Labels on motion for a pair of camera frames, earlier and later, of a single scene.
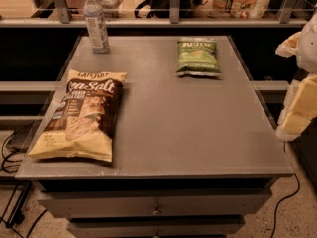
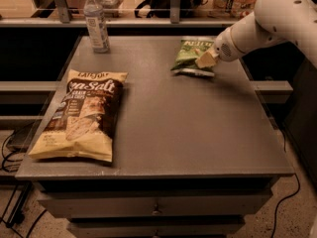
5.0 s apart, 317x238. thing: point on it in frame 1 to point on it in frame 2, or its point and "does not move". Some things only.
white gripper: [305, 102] to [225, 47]
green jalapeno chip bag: [197, 58] does not move
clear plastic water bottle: [96, 22] does not move
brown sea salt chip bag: [84, 118] does not move
